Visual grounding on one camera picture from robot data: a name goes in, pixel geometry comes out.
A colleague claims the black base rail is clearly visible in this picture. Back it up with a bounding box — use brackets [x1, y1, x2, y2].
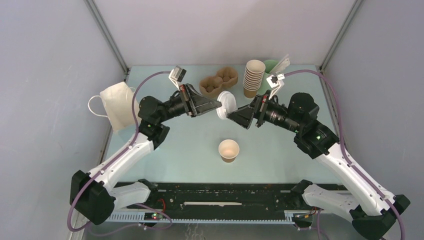
[105, 181, 365, 226]

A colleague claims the green holder cup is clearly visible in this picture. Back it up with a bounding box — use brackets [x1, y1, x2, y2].
[257, 59, 279, 95]

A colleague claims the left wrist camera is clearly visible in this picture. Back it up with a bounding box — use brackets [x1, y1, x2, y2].
[168, 65, 187, 89]

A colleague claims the brown paper coffee cup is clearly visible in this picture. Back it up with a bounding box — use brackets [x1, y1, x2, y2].
[218, 139, 240, 163]

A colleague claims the white paper bag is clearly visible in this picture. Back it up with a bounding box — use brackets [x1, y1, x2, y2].
[87, 81, 139, 133]

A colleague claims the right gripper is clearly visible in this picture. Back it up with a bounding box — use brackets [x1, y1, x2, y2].
[226, 90, 302, 134]

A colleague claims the stack of paper cups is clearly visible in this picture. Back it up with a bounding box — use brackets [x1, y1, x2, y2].
[243, 59, 266, 99]

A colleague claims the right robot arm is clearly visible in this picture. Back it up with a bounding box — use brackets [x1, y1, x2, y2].
[226, 91, 410, 240]

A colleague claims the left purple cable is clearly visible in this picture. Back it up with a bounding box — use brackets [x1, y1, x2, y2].
[66, 70, 175, 233]

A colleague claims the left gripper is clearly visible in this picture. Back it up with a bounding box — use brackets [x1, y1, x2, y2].
[157, 83, 222, 124]

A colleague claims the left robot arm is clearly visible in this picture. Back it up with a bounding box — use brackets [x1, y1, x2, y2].
[69, 83, 222, 225]

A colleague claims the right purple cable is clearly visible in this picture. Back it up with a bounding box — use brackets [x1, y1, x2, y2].
[283, 69, 407, 240]

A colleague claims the purple cable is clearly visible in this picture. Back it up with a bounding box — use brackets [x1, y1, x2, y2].
[66, 70, 175, 233]
[283, 69, 407, 240]

